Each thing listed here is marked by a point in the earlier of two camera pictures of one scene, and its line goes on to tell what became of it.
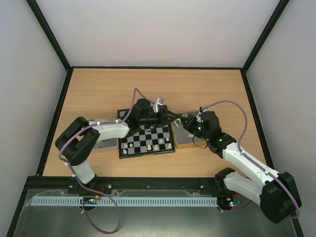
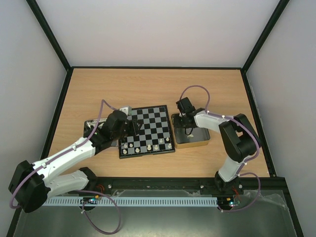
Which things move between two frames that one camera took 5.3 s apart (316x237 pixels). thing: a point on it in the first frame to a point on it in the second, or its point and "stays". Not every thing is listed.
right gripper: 187,122 to 184,121
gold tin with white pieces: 184,139 stays
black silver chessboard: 146,141 stays
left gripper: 163,116 to 134,131
